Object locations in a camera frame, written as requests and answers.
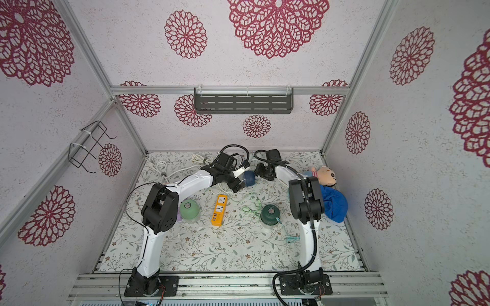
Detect navy blue meat grinder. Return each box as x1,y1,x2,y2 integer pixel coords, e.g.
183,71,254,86
243,171,256,187

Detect dark green meat grinder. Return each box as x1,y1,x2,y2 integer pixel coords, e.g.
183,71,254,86
260,204,280,226

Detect light green USB cable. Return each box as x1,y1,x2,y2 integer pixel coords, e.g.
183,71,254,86
240,193,263,217

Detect teal USB cable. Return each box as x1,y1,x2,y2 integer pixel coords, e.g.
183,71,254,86
281,223,301,245

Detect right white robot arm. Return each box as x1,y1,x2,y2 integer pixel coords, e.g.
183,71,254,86
254,149,325,295

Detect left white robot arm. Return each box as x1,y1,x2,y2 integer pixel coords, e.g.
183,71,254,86
121,150,250,297

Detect light green meat grinder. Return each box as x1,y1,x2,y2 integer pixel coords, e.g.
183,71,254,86
180,199,200,223

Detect orange power strip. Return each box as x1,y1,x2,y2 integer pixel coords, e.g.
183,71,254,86
211,195,228,227

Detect pig plush toy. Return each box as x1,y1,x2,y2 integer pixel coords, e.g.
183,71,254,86
304,166,337,187

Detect blue cloth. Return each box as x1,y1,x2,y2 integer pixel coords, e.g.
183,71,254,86
320,186,348,223

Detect white coiled cord bundle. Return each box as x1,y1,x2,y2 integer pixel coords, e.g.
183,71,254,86
151,154,215,181

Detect grey wall shelf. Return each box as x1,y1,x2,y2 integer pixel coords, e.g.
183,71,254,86
193,87,294,115

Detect black wire rack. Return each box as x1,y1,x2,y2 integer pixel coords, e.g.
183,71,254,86
67,121,116,174

